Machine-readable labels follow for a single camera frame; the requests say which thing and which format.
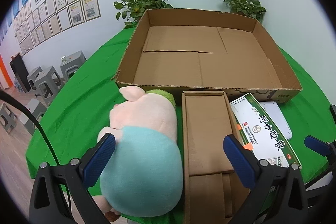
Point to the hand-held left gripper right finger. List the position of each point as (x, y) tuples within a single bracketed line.
[(240, 161)]

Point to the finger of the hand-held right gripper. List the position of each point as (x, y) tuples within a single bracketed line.
[(317, 145)]

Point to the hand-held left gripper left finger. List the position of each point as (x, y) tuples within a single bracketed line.
[(99, 159)]

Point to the long narrow cardboard box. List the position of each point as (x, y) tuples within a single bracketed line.
[(207, 134)]

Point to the green and white medicine box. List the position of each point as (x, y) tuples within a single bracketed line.
[(265, 124)]

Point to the pink pig plush toy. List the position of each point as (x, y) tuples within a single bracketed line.
[(144, 161)]

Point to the large cardboard box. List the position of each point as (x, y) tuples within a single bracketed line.
[(183, 69)]

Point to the flat white plastic device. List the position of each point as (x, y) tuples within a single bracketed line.
[(278, 119)]

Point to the green tablecloth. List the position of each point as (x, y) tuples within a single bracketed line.
[(86, 87)]

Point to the grey plastic stool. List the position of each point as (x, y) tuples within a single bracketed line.
[(34, 111), (6, 116), (32, 77), (48, 85), (73, 64)]

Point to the white paper cup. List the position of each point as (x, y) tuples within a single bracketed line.
[(63, 58)]

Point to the black cabinet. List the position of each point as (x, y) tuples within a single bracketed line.
[(20, 71)]

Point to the small green potted plant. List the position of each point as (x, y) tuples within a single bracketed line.
[(241, 3)]

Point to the bushy green potted plant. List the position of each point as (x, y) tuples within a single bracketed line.
[(141, 3)]

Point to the orange wall panel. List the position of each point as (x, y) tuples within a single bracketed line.
[(4, 71)]

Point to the wall of framed certificates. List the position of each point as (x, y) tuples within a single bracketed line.
[(60, 14)]

